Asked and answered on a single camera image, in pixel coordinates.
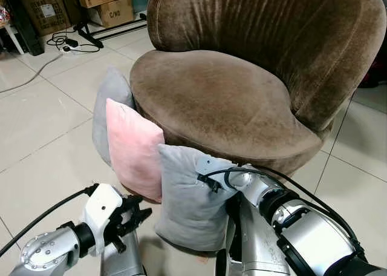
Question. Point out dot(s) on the white power strip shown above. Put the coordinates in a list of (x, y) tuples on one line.
[(75, 47)]

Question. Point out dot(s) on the labelled brown cardboard box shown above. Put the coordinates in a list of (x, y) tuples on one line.
[(45, 6)]

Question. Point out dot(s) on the red appliance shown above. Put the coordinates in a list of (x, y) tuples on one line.
[(376, 70)]

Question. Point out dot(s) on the pink pillow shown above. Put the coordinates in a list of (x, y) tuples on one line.
[(133, 149)]

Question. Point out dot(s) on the brown velvet sofa chair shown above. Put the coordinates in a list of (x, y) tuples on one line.
[(242, 82)]

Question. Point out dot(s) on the light grey pillow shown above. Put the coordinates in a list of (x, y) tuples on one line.
[(112, 91)]

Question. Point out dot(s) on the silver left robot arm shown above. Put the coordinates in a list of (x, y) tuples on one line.
[(45, 252)]

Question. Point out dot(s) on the grey velvet pillow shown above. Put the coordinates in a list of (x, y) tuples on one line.
[(181, 206)]

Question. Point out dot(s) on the black cabinet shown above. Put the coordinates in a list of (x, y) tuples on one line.
[(21, 16)]

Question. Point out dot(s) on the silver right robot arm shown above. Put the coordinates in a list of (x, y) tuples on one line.
[(308, 233)]

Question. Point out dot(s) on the silver right robot leg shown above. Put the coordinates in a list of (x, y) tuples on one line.
[(254, 252)]

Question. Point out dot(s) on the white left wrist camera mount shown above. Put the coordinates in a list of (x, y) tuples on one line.
[(100, 212)]

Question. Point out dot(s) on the printed small cardboard box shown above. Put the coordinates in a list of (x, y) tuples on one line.
[(116, 12)]

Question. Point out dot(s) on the black stand foot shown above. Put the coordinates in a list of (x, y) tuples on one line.
[(88, 35)]

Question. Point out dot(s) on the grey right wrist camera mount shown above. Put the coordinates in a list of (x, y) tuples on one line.
[(211, 166)]

